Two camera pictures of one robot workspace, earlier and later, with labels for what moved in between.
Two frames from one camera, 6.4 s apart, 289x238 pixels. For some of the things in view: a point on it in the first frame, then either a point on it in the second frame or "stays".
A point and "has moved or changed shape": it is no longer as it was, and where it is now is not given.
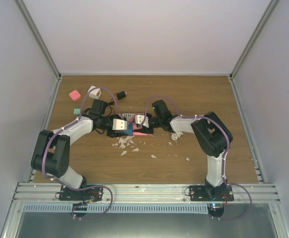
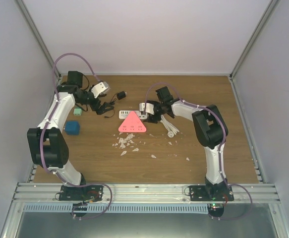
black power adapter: [121, 95] stays
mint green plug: [77, 111] stays
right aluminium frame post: [264, 18] stays
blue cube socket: [129, 132] has moved or changed shape
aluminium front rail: [49, 193] stays
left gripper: [114, 134] -> [101, 110]
